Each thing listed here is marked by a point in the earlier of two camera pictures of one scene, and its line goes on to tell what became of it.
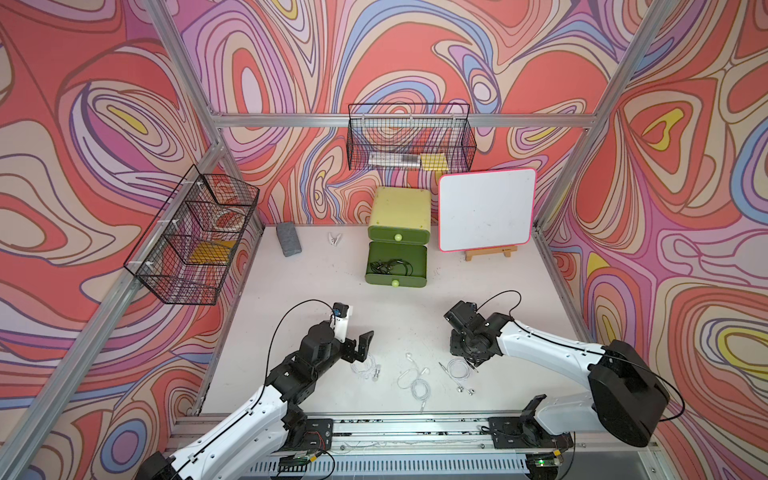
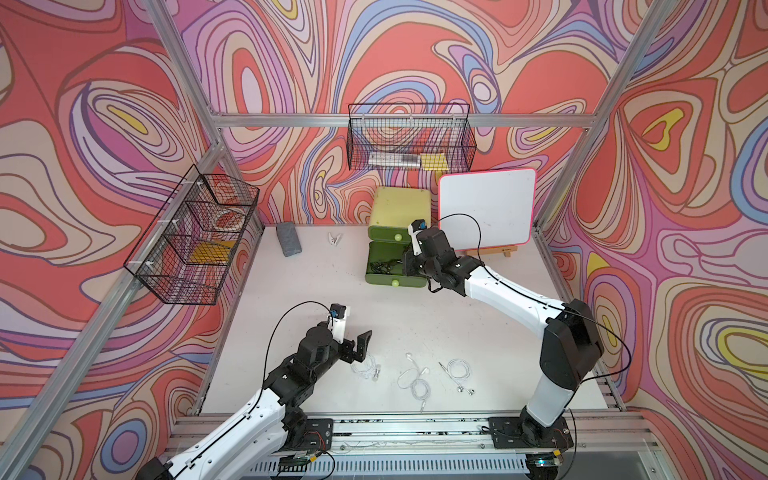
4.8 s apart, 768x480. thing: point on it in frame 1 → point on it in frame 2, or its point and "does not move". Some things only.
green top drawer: [398, 234] does not move
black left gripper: [363, 344] does not move
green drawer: [414, 254] does not move
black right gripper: [456, 349] → [409, 257]
